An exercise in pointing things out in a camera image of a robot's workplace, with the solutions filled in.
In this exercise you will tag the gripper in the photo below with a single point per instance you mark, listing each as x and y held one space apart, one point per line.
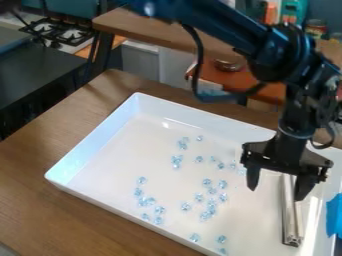
285 154

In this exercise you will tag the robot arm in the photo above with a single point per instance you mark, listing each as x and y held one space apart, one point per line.
249 36

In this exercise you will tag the pile of blue bits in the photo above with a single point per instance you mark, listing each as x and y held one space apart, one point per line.
187 186

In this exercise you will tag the silver metal bar tool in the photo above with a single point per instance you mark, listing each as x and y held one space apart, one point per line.
290 213

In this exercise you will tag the blue tape piece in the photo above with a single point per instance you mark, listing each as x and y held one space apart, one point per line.
334 216

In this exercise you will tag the white tray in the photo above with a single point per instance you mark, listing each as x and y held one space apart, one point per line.
178 173

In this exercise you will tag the brown round lid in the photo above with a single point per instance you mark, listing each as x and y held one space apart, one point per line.
228 64

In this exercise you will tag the red can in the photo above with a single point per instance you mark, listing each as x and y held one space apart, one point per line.
316 28

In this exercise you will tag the wooden table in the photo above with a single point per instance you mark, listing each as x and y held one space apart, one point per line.
178 30

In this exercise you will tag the toy stove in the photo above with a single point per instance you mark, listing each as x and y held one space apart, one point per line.
55 31

